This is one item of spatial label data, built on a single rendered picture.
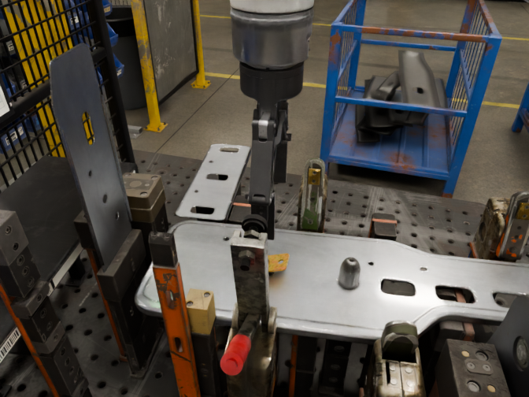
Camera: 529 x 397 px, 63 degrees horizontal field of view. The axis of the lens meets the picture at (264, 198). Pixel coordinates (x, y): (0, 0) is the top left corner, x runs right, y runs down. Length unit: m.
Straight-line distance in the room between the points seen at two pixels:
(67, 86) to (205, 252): 0.34
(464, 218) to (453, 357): 0.95
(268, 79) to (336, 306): 0.35
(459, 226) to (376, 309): 0.75
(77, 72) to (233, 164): 0.45
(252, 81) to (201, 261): 0.35
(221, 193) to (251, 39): 0.47
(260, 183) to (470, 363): 0.29
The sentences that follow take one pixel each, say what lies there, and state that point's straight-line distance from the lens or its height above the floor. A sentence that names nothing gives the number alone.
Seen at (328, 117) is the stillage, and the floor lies 0.44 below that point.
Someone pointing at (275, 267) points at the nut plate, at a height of 1.03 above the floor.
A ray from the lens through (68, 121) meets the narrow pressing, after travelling 0.63.
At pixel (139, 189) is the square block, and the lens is 0.82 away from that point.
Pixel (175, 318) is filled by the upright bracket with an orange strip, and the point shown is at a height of 1.07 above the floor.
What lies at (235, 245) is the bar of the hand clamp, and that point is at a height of 1.21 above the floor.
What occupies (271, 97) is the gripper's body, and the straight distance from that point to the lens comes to 0.50.
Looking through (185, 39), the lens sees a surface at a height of 0.48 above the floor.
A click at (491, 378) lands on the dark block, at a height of 1.12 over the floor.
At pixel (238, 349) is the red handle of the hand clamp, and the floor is 1.14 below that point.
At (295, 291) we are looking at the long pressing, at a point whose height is 1.00.
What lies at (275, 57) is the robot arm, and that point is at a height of 1.36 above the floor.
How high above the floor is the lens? 1.51
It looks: 36 degrees down
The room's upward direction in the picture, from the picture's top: straight up
